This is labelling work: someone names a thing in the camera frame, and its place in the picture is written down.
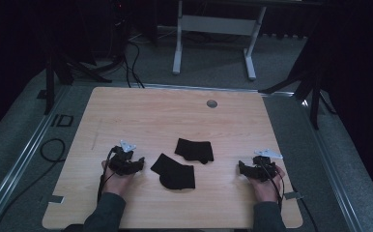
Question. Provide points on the person's left hand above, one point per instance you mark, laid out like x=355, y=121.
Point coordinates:
x=117, y=183

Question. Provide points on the aluminium floor rail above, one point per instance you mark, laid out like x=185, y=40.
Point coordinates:
x=23, y=161

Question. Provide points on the black tape floor mark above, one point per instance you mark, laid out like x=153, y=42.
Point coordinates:
x=62, y=121

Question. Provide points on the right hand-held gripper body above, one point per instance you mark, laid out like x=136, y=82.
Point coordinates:
x=265, y=167

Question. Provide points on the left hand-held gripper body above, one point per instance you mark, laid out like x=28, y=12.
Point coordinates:
x=120, y=160

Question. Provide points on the person's right hand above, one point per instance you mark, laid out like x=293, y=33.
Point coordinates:
x=265, y=190

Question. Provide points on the black sock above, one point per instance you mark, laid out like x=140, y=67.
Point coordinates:
x=175, y=174
x=194, y=150

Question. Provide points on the white metal desk frame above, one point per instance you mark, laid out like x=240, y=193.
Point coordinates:
x=215, y=25

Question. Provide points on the grey table grommet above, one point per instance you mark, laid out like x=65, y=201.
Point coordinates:
x=211, y=103

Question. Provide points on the black tripod stand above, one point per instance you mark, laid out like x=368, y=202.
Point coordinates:
x=57, y=71
x=308, y=83

